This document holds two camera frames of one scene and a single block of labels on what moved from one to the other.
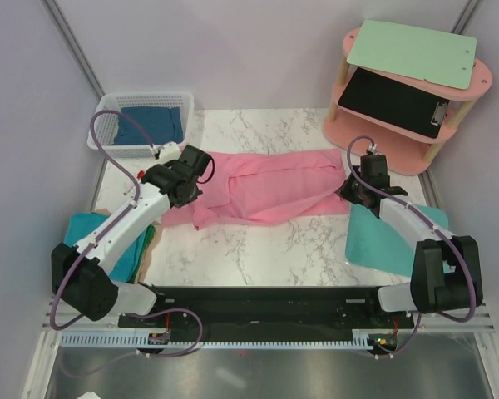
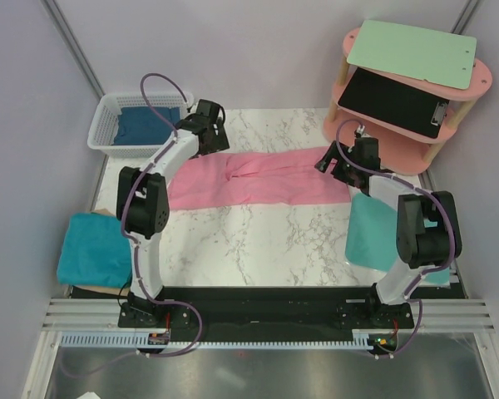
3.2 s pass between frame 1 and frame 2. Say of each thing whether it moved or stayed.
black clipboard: stayed
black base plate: stayed
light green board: stayed
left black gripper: moved
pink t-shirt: moved
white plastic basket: stayed
